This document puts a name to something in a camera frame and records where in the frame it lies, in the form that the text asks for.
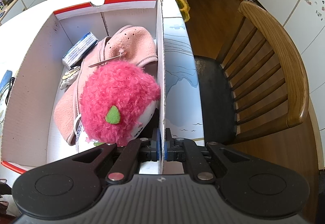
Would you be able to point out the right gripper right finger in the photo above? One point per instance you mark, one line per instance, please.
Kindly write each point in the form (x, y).
(189, 154)

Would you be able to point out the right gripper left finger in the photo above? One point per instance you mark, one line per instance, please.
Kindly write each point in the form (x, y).
(132, 155)

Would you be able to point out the pink plush toy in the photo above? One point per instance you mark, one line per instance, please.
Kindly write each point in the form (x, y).
(117, 102)

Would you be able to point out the pink fleece hat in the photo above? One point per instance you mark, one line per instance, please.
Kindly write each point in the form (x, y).
(131, 44)

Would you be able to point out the red white cardboard box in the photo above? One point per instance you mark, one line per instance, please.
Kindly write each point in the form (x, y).
(32, 47)

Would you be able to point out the blue tissue pack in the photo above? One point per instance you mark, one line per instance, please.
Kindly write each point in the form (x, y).
(79, 50)

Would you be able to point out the wooden chair at right side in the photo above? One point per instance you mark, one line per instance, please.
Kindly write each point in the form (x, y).
(257, 85)

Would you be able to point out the yellow plastic bag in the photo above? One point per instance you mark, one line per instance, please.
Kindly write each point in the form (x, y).
(184, 9)

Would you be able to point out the white wooden sideboard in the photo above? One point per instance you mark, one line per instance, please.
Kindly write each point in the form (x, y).
(16, 7)

